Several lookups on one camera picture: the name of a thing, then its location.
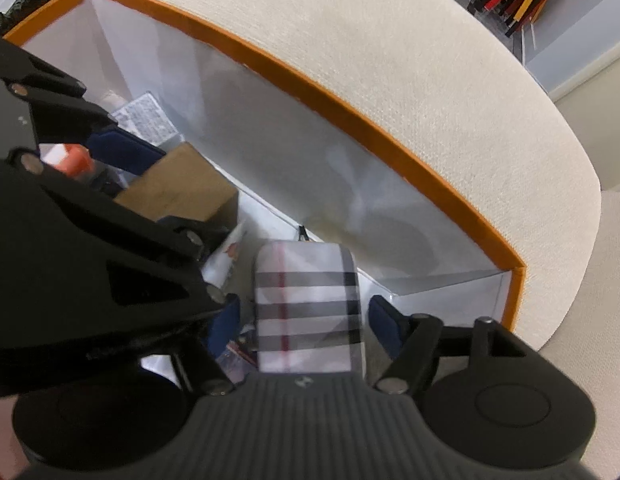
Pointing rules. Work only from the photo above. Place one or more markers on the small gold box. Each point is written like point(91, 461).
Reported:
point(185, 185)

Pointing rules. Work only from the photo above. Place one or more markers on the white box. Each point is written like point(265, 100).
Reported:
point(310, 310)

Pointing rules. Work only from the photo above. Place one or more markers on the pink spray bottle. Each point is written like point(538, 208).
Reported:
point(75, 157)

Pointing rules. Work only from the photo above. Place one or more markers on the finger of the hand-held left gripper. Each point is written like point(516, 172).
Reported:
point(122, 152)
point(140, 240)

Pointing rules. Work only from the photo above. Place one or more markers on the orange cardboard box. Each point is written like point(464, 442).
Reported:
point(290, 150)

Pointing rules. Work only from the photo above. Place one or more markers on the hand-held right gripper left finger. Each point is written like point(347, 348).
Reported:
point(225, 327)

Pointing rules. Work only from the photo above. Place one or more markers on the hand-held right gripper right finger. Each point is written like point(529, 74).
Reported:
point(387, 325)

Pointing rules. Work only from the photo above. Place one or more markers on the beige sofa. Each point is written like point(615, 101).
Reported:
point(390, 60)

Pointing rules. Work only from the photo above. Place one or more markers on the white lotion tube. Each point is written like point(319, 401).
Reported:
point(225, 260)

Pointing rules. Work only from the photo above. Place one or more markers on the clear plastic cube box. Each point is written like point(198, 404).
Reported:
point(145, 117)

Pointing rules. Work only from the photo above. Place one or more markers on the bin with black bag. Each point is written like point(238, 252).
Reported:
point(25, 7)

